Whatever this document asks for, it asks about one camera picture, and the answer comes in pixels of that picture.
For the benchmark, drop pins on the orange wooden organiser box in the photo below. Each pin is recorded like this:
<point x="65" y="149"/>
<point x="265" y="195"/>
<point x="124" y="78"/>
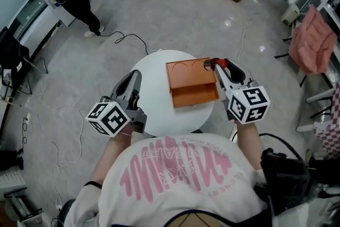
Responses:
<point x="191" y="79"/>

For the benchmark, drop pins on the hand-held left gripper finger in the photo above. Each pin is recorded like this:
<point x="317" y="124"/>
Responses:
<point x="123" y="86"/>
<point x="137" y="83"/>

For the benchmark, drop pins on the person's white pink-print T-shirt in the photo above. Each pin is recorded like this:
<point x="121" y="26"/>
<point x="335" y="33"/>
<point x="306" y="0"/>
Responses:
<point x="172" y="180"/>

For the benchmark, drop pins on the round white table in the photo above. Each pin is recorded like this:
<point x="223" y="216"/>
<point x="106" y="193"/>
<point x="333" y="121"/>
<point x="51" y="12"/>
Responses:
<point x="156" y="98"/>

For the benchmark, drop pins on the pink white checkered cloth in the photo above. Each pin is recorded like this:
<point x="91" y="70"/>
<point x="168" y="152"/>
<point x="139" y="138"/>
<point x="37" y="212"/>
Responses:
<point x="332" y="125"/>

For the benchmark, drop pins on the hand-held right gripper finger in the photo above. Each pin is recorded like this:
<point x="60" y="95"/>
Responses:
<point x="239" y="74"/>
<point x="222" y="78"/>

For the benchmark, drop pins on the person's left forearm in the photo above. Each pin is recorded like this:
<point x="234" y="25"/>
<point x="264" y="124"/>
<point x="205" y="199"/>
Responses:
<point x="114" y="149"/>

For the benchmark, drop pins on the pink jacket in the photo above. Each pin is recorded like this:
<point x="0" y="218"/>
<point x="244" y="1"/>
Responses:
<point x="312" y="45"/>

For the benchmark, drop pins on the black office chair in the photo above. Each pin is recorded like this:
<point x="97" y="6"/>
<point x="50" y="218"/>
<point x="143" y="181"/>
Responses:
<point x="13" y="61"/>

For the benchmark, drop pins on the black bag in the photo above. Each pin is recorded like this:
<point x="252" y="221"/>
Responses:
<point x="284" y="180"/>

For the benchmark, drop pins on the small red object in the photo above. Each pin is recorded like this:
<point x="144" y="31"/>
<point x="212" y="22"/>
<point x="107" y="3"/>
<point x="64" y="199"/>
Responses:
<point x="211" y="64"/>

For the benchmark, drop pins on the person's right forearm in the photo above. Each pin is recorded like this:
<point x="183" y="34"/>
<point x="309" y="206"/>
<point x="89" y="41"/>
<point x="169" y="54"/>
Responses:
<point x="248" y="141"/>

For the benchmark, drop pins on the small white floor appliance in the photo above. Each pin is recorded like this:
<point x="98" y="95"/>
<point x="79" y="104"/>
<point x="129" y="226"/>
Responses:
<point x="290" y="13"/>

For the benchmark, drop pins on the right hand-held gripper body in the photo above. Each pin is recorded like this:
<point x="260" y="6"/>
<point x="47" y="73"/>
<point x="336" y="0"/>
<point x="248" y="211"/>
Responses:
<point x="248" y="106"/>

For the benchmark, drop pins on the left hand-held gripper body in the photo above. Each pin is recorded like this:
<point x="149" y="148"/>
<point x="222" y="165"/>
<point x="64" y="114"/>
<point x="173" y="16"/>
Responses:
<point x="111" y="119"/>

